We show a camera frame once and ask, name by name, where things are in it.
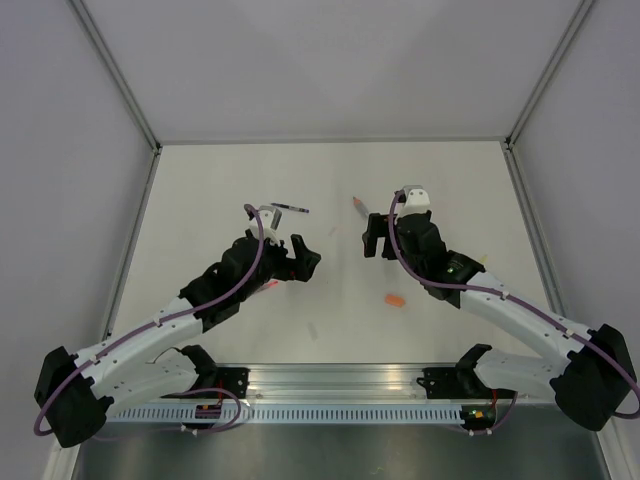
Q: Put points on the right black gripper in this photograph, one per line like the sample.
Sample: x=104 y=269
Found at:
x=378 y=227

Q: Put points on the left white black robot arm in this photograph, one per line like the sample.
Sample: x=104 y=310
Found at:
x=78 y=392

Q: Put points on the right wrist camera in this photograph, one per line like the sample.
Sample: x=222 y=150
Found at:
x=415 y=200

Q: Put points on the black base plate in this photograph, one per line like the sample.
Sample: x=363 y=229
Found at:
x=233 y=379
x=452 y=384

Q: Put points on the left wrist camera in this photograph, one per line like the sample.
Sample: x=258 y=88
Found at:
x=263 y=224

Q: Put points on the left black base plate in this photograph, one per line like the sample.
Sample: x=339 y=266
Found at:
x=233 y=379

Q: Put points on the aluminium rail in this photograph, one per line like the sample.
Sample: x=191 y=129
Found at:
x=336 y=383

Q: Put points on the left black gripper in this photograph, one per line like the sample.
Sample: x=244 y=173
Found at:
x=299 y=268

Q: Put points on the orange clear pen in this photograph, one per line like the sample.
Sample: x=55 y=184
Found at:
x=360 y=208

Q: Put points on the white slotted cable duct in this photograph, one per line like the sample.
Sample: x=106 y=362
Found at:
x=349 y=414

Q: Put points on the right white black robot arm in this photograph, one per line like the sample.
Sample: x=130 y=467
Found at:
x=586 y=372

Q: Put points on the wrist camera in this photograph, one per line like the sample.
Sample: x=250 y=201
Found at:
x=415 y=200
x=263 y=224

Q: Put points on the pink pen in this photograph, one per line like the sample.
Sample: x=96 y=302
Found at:
x=267 y=286

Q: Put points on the purple pen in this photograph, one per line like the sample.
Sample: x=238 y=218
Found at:
x=290 y=207

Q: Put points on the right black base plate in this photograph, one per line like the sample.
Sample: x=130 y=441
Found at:
x=452 y=384

